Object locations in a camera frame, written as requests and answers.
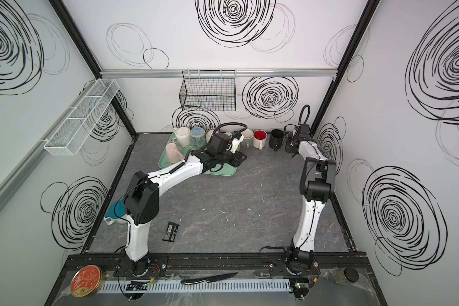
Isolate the white mesh shelf basket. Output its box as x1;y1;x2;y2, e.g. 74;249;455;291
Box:
43;79;119;156

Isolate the teal white cup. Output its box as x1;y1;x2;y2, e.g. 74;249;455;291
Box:
103;200;127;226

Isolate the green floral tray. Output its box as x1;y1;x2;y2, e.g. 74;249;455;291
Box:
158;132;237;177

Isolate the cream white mug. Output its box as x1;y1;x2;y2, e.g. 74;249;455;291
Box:
252;130;267;150

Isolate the white slotted cable duct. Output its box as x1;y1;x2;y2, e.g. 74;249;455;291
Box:
98;279;292;295

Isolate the black wire basket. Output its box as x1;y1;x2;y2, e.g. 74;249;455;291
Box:
178;70;237;111

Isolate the black mug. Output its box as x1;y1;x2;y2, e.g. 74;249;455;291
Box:
269;129;284;151

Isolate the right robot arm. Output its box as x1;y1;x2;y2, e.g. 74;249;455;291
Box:
284;105;337;277

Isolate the red round tin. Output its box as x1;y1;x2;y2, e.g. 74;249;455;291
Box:
70;265;104;298

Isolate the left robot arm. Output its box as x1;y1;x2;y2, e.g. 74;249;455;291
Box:
120;122;247;277

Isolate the black knife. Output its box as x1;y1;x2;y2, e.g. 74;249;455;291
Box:
180;272;238;286

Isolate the blue mug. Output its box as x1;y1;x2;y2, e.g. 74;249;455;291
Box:
191;127;207;150

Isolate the dark lidded jar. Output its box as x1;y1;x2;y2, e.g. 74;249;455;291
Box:
334;267;360;285

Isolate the pink mug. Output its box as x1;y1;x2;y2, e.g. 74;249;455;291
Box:
165;143;185;164

